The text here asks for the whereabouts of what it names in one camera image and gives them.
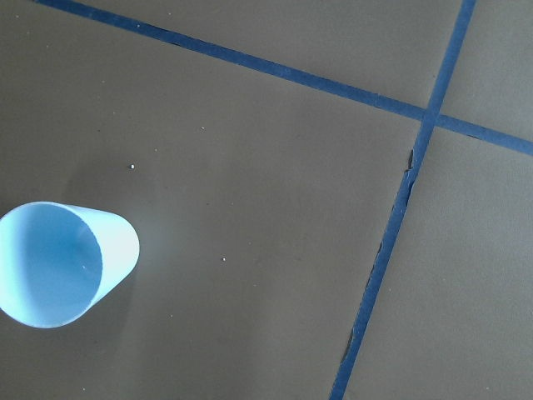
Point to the light blue cup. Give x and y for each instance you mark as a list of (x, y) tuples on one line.
[(58, 261)]

